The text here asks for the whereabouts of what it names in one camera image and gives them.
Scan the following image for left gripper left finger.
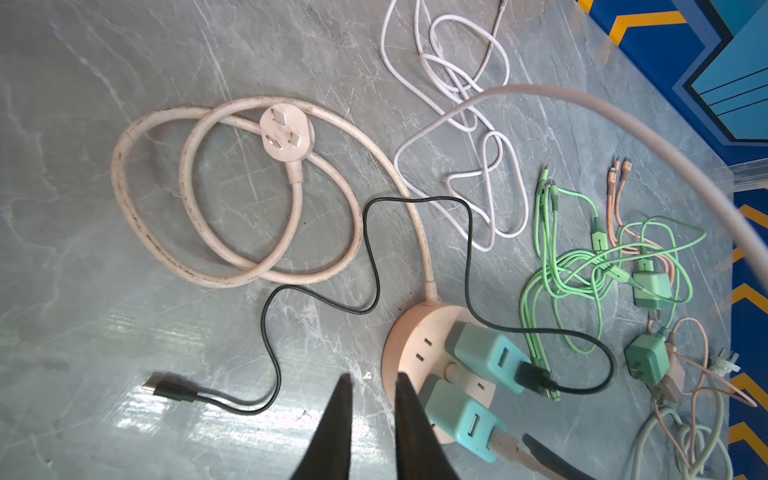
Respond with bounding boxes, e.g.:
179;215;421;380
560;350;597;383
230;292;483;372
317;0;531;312
291;373;353;480

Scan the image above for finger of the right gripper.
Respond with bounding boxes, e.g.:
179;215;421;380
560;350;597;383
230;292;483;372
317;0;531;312
488;428;565;480
522;434;594;480

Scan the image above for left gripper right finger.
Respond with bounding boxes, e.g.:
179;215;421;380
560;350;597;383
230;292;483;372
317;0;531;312
394;372;458;480

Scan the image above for teal charger with black cable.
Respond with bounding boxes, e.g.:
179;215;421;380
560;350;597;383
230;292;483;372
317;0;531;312
446;322;530;394

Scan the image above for round pink power socket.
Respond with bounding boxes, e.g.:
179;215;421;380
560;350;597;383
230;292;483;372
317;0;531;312
382;302;496;444

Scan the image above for green charger lower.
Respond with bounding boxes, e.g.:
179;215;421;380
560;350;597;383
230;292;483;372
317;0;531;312
624;328;670;386

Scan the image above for green charger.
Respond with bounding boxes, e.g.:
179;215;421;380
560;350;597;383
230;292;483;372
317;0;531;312
630;259;672;310
624;328;670;386

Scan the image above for green charger upper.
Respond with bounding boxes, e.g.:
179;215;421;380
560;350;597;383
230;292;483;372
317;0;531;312
630;259;672;310

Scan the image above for black usb cable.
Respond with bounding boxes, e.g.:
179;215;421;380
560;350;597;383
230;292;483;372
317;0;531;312
142;196;616;416

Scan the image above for green tangled cable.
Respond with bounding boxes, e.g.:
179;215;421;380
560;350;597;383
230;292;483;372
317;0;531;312
518;166;708;402

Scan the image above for pink multi-head cable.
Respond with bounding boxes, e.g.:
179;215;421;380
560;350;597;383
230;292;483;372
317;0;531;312
605;157;760;469

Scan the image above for pink socket cord with plug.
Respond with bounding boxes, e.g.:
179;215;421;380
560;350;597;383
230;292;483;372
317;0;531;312
110;95;440;304

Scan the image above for power strip white cord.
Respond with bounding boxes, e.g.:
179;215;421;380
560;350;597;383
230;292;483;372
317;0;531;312
395;83;768;480

